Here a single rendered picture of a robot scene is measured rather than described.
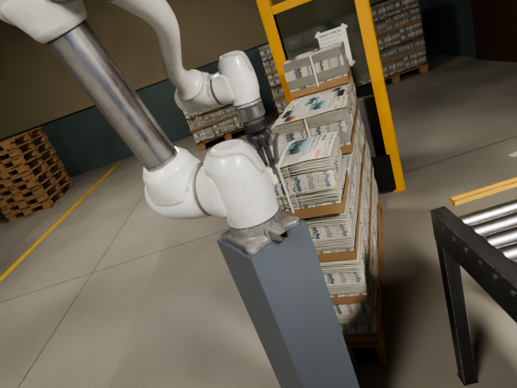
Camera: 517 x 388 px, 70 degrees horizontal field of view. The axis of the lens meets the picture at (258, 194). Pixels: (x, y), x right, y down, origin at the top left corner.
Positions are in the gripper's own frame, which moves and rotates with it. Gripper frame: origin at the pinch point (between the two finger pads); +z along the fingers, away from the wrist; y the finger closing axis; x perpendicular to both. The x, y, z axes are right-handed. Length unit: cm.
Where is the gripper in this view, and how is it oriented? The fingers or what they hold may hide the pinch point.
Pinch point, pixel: (271, 175)
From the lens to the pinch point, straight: 127.4
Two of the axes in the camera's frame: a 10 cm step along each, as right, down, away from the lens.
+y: -9.1, 1.7, 3.9
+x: -2.7, 4.6, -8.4
